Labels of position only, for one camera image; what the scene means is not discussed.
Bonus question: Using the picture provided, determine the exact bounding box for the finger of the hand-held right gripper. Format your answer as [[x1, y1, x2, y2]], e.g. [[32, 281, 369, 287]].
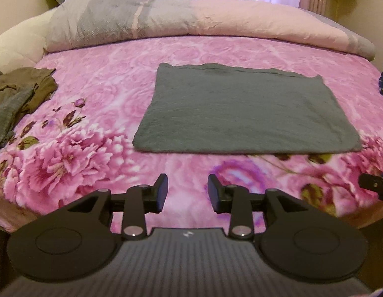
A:
[[358, 173, 383, 203]]

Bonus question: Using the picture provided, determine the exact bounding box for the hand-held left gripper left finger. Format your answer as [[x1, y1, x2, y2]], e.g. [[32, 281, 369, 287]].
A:
[[68, 173, 169, 241]]

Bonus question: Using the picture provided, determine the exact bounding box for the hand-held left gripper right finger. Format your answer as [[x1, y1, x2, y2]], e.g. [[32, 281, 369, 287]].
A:
[[208, 173, 306, 240]]

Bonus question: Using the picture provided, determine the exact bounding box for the grey green shirt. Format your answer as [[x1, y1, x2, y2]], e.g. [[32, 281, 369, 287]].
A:
[[132, 62, 363, 155]]

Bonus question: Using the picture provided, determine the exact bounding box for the pink floral blanket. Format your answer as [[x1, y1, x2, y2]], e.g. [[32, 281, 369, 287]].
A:
[[0, 35, 383, 233]]

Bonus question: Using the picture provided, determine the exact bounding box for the olive brown garment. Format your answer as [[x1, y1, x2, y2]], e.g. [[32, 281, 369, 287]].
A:
[[0, 67, 58, 114]]

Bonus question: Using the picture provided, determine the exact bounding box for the grey knit garment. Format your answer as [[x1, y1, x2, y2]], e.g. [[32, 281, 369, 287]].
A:
[[0, 87, 35, 149]]

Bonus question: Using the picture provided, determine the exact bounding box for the pink and grey duvet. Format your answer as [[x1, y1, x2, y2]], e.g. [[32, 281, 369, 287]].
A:
[[44, 0, 376, 61]]

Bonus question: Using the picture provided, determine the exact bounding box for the cream white quilt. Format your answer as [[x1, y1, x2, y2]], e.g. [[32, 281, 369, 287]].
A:
[[0, 7, 57, 74]]

